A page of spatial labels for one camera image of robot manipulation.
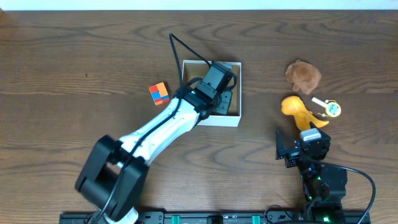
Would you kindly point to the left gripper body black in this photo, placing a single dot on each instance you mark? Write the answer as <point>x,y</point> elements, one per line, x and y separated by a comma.
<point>226,101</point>

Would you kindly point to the brown plush toy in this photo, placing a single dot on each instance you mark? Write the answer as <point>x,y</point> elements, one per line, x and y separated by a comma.
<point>304,76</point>

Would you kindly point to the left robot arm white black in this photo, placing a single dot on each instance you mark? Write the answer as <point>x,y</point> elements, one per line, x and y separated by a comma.
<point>114,173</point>

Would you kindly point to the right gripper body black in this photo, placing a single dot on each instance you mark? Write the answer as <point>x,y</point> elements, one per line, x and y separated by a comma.
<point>295,160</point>

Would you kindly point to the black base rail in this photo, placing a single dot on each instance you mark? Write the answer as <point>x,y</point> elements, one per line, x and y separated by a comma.
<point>271,216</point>

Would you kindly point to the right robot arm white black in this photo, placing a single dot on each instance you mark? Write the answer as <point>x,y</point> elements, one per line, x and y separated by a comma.
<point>324,186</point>

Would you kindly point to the multicoloured puzzle cube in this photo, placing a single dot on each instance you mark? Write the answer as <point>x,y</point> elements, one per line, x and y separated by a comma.
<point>159,93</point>

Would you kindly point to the yellow round toy with handle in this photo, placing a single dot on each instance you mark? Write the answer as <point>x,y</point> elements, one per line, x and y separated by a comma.
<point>332,108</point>

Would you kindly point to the orange toy dinosaur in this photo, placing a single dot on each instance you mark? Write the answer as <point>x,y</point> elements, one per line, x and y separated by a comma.
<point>294,106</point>

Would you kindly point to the white cardboard box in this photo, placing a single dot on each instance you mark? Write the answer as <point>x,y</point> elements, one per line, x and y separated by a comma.
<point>198,68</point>

